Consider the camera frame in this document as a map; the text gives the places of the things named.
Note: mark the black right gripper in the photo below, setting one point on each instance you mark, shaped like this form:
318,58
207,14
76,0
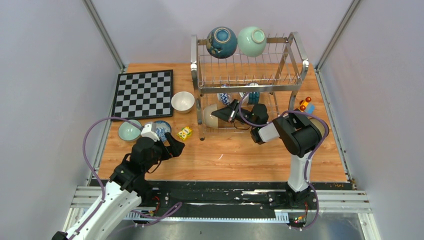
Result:
229,113

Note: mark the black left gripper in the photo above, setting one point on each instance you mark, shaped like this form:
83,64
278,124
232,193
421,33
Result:
173,150

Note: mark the white blue floral bowl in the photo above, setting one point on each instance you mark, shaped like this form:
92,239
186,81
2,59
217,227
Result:
162,127

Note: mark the cream bowl green leaf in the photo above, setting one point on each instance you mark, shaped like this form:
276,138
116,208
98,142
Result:
183,102

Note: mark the pale green striped bowl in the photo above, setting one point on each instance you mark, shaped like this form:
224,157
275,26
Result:
130,132

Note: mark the dark patterned rim bowl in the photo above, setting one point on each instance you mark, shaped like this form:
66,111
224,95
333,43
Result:
322,126

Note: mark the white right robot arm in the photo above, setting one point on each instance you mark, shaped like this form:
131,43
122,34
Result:
301,133

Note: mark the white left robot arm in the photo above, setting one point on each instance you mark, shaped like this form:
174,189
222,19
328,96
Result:
126,189

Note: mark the steel two-tier dish rack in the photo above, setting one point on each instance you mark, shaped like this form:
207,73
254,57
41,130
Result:
282,66

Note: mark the plain cream bowl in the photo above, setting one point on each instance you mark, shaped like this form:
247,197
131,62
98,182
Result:
210,120

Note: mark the yellow green toy block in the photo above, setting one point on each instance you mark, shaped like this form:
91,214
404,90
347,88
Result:
185,133

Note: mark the teal white striped bowl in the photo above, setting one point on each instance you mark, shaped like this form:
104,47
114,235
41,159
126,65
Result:
252,98

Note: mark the black white chessboard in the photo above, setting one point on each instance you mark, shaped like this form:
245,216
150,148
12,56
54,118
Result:
144,95

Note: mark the dark blue glazed bowl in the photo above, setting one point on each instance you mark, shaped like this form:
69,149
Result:
221,42

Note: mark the mint green glazed bowl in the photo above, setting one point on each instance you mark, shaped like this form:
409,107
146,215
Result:
252,41

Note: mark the orange blue toy car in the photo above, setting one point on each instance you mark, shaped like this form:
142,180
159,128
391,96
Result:
306,105

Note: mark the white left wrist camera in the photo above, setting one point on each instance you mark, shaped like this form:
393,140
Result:
149,131

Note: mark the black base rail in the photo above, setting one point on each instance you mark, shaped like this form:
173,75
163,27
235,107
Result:
222,199

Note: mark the aluminium right frame post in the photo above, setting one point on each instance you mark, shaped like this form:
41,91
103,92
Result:
351,10

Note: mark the aluminium frame post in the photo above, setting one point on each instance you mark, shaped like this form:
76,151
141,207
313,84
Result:
351,10
96,18

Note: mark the aluminium left frame post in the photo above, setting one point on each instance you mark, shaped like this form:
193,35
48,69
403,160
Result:
96,18

